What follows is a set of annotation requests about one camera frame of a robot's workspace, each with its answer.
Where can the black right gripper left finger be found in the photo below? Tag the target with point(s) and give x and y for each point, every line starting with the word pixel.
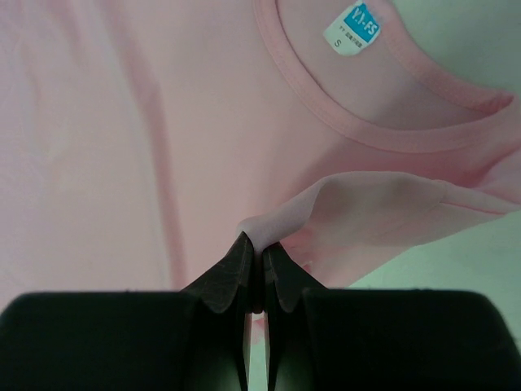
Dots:
pixel 193 339

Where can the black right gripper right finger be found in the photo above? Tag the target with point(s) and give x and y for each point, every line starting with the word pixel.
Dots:
pixel 320 338

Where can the pink t-shirt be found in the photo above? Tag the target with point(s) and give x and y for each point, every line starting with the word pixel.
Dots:
pixel 139 138

